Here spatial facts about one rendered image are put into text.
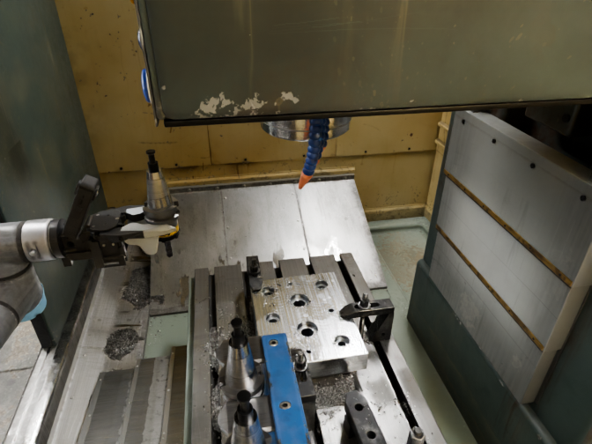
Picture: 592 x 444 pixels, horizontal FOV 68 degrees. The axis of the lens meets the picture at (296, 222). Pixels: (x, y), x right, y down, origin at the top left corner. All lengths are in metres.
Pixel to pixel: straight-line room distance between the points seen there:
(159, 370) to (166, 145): 0.90
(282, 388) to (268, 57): 0.42
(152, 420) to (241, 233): 0.84
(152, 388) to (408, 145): 1.43
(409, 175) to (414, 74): 1.69
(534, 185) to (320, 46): 0.62
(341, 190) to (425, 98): 1.52
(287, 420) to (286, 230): 1.27
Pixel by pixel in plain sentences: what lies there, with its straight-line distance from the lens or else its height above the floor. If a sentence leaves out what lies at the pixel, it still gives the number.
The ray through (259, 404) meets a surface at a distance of 0.63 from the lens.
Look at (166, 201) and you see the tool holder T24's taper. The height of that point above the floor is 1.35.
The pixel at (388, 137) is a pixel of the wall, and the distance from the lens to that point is 2.00.
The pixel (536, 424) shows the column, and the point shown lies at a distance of 1.14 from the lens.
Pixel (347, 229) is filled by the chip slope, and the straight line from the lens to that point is 1.84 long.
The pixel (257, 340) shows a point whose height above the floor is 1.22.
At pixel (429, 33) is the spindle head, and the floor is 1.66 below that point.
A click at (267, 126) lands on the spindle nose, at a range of 0.73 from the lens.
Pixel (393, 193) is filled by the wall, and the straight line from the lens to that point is 2.14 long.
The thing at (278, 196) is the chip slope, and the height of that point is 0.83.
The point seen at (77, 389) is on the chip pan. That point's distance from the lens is 1.46.
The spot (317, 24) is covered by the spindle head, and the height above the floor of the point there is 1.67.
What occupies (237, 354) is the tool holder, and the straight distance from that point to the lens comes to 0.59.
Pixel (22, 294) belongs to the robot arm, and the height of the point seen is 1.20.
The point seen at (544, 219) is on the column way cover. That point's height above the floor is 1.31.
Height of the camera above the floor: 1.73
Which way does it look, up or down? 32 degrees down
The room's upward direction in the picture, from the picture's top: straight up
